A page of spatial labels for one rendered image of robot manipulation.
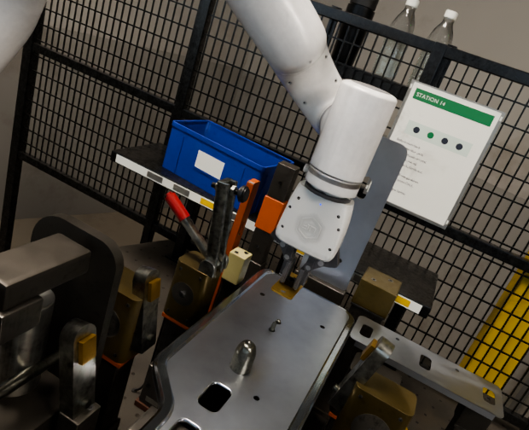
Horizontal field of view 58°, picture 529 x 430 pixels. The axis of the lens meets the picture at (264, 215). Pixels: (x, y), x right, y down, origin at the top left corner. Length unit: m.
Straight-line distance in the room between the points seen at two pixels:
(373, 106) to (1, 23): 0.47
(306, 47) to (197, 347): 0.46
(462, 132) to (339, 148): 0.60
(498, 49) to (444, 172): 1.48
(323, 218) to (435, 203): 0.59
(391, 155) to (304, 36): 0.42
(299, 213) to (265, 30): 0.27
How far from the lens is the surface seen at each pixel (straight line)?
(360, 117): 0.67
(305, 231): 0.73
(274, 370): 0.77
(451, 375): 0.99
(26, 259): 0.53
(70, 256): 0.54
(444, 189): 1.26
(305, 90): 0.76
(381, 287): 1.02
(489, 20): 2.72
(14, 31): 0.70
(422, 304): 1.12
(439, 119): 1.24
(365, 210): 1.01
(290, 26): 0.63
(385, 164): 0.98
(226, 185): 0.78
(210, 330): 0.80
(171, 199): 0.85
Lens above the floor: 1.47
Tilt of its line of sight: 21 degrees down
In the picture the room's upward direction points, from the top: 20 degrees clockwise
